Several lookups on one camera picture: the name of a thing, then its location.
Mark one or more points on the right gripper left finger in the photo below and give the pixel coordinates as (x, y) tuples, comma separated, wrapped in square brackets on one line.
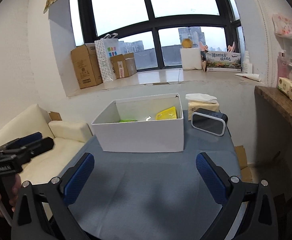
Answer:
[(42, 210)]

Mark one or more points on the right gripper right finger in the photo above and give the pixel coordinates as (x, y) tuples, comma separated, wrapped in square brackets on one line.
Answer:
[(259, 220)]

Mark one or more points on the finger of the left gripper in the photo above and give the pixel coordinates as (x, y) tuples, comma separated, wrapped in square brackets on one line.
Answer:
[(20, 142), (26, 153)]

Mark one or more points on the green snack packet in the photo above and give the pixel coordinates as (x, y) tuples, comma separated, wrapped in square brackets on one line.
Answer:
[(127, 120)]

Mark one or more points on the yellow snack bag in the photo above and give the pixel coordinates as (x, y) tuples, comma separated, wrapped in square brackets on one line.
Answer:
[(167, 114)]

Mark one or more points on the person's left hand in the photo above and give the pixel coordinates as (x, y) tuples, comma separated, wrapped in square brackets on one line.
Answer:
[(1, 194)]

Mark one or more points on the cream sofa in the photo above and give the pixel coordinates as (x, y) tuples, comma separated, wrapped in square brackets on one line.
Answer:
[(54, 143)]

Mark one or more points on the large brown cardboard box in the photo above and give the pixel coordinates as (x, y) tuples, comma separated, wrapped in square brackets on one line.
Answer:
[(86, 65)]

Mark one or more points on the wooden side shelf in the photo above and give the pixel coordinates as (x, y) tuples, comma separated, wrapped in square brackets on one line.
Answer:
[(278, 100)]

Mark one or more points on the black white speaker clock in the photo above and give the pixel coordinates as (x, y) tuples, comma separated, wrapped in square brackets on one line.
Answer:
[(212, 122)]

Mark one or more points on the small brown cardboard box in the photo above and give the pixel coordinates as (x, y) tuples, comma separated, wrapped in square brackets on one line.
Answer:
[(123, 65)]

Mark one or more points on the white storage box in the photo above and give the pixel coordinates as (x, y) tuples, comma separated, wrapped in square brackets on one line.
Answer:
[(146, 135)]

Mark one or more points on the white dotted paper bag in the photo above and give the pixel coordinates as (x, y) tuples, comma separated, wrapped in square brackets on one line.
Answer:
[(107, 47)]

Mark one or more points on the rolled white paper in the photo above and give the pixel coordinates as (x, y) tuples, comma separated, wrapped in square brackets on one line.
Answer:
[(254, 77)]

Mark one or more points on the white bottle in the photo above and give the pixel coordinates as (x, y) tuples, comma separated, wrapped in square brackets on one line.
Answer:
[(247, 65)]

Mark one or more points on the printed landscape box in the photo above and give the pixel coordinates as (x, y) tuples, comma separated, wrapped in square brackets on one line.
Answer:
[(221, 61)]

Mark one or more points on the white foam box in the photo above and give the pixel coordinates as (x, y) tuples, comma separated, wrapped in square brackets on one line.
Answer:
[(191, 58)]

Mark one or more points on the yellow round fruit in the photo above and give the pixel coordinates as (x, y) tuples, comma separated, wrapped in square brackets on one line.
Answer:
[(187, 43)]

